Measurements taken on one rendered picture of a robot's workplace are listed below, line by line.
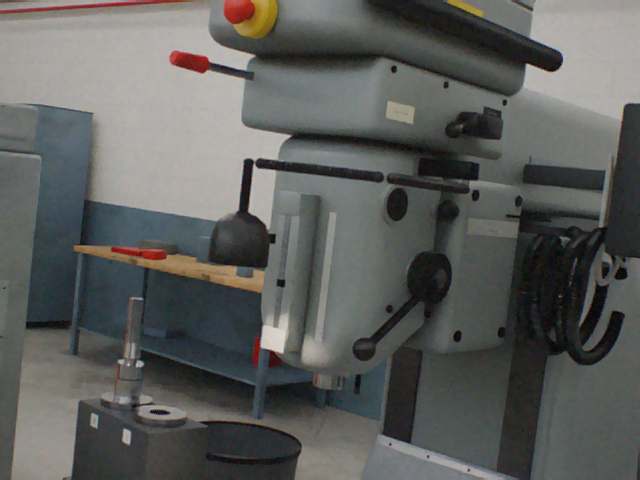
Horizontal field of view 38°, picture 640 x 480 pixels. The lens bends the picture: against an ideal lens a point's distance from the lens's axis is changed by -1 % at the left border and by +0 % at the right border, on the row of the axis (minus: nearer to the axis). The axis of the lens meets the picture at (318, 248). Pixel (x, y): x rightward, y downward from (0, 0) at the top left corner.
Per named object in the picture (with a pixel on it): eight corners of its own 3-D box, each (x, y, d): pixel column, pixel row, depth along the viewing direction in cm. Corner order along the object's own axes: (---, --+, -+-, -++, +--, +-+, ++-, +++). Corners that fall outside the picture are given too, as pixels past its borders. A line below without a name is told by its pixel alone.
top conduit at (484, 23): (386, 4, 103) (390, -28, 103) (357, 5, 106) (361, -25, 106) (562, 73, 138) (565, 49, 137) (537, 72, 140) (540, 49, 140)
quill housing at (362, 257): (348, 387, 118) (378, 138, 116) (236, 355, 131) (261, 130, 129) (430, 375, 132) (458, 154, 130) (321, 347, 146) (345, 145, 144)
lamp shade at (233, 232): (202, 262, 106) (208, 208, 106) (212, 257, 113) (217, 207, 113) (264, 269, 106) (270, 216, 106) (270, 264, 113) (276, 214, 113)
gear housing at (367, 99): (374, 135, 112) (384, 53, 111) (234, 126, 128) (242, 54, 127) (508, 162, 138) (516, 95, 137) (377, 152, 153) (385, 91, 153)
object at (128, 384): (140, 396, 162) (143, 365, 162) (141, 403, 158) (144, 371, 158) (113, 394, 161) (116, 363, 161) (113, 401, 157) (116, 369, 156)
